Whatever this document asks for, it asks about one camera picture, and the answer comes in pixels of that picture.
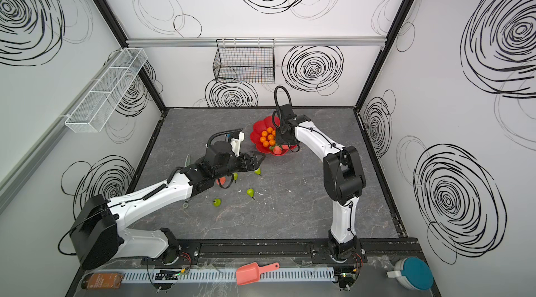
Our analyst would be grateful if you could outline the peach bottom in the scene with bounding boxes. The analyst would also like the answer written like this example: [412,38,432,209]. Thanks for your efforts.
[272,146,283,155]

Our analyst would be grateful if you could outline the red flower fruit bowl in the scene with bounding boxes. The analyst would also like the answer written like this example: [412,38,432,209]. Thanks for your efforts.
[250,116,298,156]

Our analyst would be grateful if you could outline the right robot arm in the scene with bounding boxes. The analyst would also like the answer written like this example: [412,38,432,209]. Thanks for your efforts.
[272,104,367,262]

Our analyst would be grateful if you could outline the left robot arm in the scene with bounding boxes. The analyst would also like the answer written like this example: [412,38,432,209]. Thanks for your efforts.
[68,151,266,270]

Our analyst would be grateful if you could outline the metal green-tipped tongs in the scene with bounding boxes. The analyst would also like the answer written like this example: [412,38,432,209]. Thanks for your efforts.
[182,154,192,209]

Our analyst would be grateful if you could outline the pink plastic scoop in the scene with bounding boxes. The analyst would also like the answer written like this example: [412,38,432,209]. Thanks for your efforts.
[236,262,281,286]

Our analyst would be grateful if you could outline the teal lidded white jug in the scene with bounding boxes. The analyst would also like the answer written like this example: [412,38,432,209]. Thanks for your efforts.
[387,257,434,291]

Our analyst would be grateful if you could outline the black wire basket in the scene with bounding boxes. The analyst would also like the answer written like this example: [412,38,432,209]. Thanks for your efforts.
[212,38,276,84]

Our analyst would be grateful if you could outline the white slotted cable duct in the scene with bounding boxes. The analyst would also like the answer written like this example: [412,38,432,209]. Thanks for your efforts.
[121,268,336,284]

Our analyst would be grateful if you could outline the white mesh wall shelf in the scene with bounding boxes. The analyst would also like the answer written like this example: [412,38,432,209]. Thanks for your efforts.
[65,48,148,134]

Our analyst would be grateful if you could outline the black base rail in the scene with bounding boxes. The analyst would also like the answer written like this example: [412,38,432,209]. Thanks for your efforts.
[142,237,424,265]

